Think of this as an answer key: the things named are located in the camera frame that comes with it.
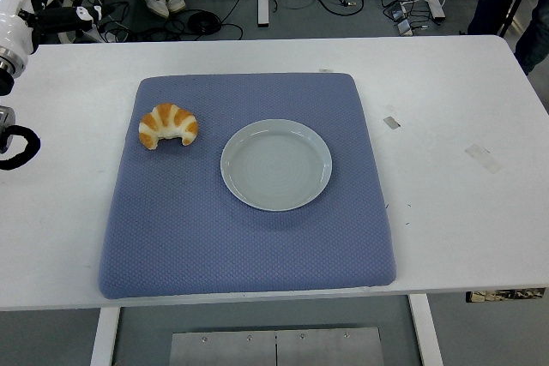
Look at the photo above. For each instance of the white table leg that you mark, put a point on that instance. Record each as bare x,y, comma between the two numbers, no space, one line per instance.
105,336
426,331

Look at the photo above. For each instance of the large clear tape strip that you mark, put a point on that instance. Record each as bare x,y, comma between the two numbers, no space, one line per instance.
484,158

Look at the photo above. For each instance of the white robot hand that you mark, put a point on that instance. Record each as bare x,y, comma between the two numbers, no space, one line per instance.
17,19

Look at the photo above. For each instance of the orange striped croissant bread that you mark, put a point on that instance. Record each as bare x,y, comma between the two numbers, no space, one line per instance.
171,119

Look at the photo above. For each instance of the small grey tape strip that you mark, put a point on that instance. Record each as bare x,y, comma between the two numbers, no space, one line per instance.
391,122

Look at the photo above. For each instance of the grey power adapter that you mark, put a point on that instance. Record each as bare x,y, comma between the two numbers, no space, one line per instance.
405,28

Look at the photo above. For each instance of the tiny clear tape piece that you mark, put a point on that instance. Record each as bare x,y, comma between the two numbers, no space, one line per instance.
326,70

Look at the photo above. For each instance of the pale grey round plate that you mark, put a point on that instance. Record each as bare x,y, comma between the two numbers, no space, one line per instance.
276,166

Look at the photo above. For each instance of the black table control panel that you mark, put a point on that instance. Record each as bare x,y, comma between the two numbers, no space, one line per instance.
502,295

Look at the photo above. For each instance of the blue quilted mat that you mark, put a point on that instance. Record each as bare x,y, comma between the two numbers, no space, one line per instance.
193,233

